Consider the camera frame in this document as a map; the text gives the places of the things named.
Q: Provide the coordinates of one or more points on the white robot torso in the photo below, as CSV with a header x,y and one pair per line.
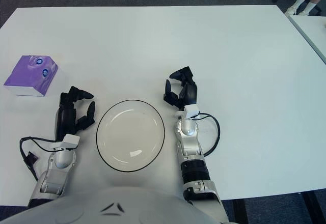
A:
x,y
107,208

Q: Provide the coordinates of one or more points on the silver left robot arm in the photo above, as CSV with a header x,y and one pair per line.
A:
x,y
53,173

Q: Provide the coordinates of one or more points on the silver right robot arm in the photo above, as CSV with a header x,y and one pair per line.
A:
x,y
193,168

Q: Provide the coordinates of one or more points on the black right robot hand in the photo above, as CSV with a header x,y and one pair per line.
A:
x,y
191,91

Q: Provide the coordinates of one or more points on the purple tissue paper pack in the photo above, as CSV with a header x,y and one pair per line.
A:
x,y
25,73

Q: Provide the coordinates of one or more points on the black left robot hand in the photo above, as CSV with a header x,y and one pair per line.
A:
x,y
66,117

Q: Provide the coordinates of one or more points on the white neighbouring table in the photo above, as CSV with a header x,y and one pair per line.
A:
x,y
313,30

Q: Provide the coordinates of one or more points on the black table leg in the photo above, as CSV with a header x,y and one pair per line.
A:
x,y
239,211
314,208

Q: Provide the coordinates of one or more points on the white plate with black rim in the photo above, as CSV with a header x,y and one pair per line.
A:
x,y
130,135

